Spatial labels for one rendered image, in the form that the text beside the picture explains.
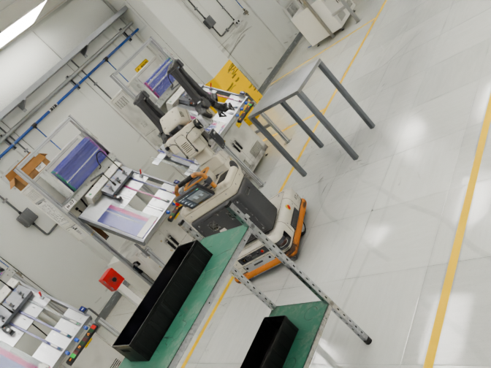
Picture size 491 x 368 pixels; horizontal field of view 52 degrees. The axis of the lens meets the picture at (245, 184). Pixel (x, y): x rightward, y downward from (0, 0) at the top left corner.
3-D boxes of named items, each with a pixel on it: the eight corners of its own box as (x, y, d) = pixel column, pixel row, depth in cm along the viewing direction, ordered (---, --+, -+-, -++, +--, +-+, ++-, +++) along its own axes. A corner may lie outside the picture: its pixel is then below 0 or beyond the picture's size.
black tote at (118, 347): (193, 259, 255) (177, 245, 252) (212, 254, 242) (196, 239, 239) (130, 361, 221) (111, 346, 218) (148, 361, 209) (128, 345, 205)
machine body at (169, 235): (216, 241, 526) (174, 201, 507) (183, 296, 485) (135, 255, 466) (184, 250, 575) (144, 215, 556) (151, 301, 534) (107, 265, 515)
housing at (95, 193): (125, 173, 506) (121, 163, 495) (96, 208, 477) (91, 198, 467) (118, 170, 508) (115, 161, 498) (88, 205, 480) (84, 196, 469)
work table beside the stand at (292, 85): (357, 159, 430) (297, 90, 405) (302, 177, 485) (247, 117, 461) (375, 125, 453) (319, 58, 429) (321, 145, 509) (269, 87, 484)
